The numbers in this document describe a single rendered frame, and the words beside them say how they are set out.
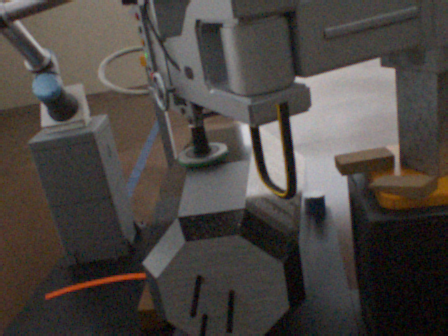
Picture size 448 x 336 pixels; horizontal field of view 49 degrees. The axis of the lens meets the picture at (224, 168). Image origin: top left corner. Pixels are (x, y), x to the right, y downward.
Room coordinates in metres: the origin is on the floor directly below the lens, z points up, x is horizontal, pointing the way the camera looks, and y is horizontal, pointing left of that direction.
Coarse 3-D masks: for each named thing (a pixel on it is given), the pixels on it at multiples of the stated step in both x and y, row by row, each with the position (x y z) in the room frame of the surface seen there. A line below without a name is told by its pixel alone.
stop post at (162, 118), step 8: (144, 56) 3.92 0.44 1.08; (144, 64) 3.92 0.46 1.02; (160, 112) 3.93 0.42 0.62; (160, 120) 3.94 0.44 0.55; (168, 120) 3.98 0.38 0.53; (160, 128) 3.94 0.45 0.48; (168, 128) 3.93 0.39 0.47; (160, 136) 3.94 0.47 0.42; (168, 136) 3.93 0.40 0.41; (168, 144) 3.93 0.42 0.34; (168, 152) 3.94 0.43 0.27; (168, 160) 3.94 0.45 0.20; (168, 168) 3.94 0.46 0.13
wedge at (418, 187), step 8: (384, 176) 1.58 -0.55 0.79; (392, 176) 1.56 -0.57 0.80; (400, 176) 1.53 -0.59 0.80; (408, 176) 1.51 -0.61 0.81; (416, 176) 1.49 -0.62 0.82; (424, 176) 1.46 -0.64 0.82; (432, 176) 1.44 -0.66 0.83; (376, 184) 1.52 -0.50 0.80; (384, 184) 1.50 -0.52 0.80; (392, 184) 1.48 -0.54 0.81; (400, 184) 1.46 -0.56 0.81; (408, 184) 1.43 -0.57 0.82; (416, 184) 1.41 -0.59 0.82; (424, 184) 1.39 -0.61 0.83; (432, 184) 1.42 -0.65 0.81; (392, 192) 1.46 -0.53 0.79; (400, 192) 1.44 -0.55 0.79; (408, 192) 1.42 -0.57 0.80; (416, 192) 1.39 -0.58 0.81; (424, 192) 1.39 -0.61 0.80; (432, 192) 1.42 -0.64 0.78
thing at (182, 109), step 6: (150, 90) 2.39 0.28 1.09; (150, 96) 2.41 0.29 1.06; (174, 108) 2.07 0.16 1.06; (180, 108) 1.98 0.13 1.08; (186, 108) 1.92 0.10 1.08; (186, 114) 1.93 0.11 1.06; (198, 114) 1.80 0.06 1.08; (204, 114) 1.82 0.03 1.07; (210, 114) 1.83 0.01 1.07; (216, 114) 1.84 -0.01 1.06; (198, 120) 1.81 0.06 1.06
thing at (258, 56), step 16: (272, 16) 1.34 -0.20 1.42; (224, 32) 1.37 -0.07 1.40; (240, 32) 1.33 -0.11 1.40; (256, 32) 1.32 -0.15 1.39; (272, 32) 1.32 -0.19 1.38; (288, 32) 1.37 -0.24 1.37; (224, 48) 1.39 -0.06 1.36; (240, 48) 1.33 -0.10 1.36; (256, 48) 1.32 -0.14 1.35; (272, 48) 1.32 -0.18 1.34; (288, 48) 1.35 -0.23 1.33; (240, 64) 1.34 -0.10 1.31; (256, 64) 1.32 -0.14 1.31; (272, 64) 1.32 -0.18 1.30; (288, 64) 1.35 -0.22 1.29; (240, 80) 1.34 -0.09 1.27; (256, 80) 1.32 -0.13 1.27; (272, 80) 1.32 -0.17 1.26; (288, 80) 1.34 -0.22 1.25
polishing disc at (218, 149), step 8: (216, 144) 2.08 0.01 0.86; (224, 144) 2.06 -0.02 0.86; (184, 152) 2.06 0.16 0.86; (192, 152) 2.04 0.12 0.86; (216, 152) 1.98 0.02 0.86; (224, 152) 1.97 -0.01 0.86; (184, 160) 1.96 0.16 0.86; (192, 160) 1.93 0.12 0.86; (200, 160) 1.92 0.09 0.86; (208, 160) 1.92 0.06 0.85
